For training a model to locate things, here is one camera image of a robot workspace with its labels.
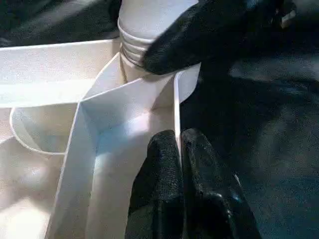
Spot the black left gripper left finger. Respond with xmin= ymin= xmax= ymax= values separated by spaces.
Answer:
xmin=124 ymin=129 xmax=186 ymax=239

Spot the white plastic table leg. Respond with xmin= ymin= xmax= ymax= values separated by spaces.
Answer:
xmin=117 ymin=0 xmax=200 ymax=68

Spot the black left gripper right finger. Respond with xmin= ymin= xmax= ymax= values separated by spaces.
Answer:
xmin=180 ymin=127 xmax=262 ymax=239

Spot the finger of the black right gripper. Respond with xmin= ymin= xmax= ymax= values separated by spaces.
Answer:
xmin=144 ymin=0 xmax=297 ymax=75

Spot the white plastic table top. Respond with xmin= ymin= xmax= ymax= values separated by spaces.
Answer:
xmin=0 ymin=39 xmax=202 ymax=239

